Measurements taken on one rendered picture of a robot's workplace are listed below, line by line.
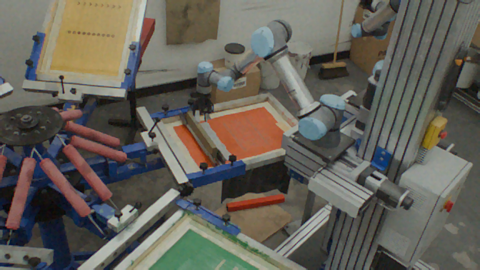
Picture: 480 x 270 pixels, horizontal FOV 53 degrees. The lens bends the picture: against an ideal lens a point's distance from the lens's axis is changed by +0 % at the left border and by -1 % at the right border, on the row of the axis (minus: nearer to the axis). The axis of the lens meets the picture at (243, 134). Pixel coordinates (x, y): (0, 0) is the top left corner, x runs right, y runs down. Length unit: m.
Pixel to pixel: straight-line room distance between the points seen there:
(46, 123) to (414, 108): 1.61
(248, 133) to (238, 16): 2.24
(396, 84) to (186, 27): 2.77
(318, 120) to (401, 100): 0.39
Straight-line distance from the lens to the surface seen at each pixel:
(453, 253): 3.85
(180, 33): 4.57
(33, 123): 2.30
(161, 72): 4.78
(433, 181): 2.33
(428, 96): 2.12
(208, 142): 2.54
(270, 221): 3.58
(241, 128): 2.83
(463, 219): 4.15
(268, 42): 2.01
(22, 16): 4.27
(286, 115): 2.93
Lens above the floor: 2.62
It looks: 37 degrees down
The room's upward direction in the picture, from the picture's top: 6 degrees clockwise
